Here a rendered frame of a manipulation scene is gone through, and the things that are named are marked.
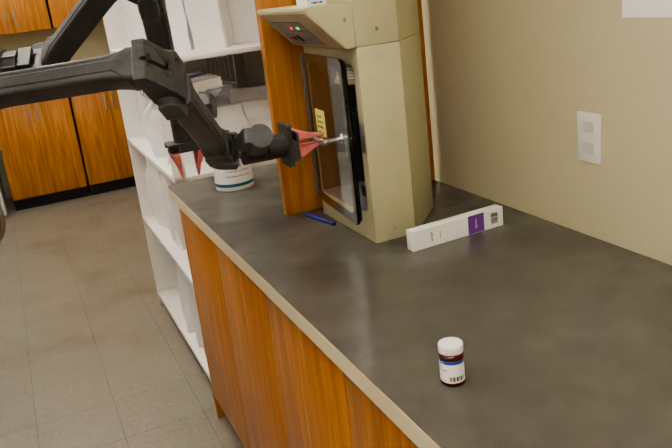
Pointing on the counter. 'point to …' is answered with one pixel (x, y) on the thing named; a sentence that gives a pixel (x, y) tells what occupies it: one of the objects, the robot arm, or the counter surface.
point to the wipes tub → (231, 181)
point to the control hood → (318, 22)
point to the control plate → (297, 32)
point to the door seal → (352, 140)
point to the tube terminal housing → (381, 79)
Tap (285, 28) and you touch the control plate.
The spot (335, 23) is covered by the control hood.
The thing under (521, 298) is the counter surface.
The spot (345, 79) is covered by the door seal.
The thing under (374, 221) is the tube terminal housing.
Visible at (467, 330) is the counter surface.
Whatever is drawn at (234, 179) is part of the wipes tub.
